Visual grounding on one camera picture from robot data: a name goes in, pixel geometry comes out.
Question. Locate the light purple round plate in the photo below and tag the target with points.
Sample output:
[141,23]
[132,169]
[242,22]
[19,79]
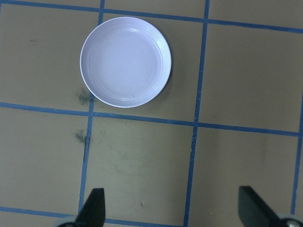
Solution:
[125,62]

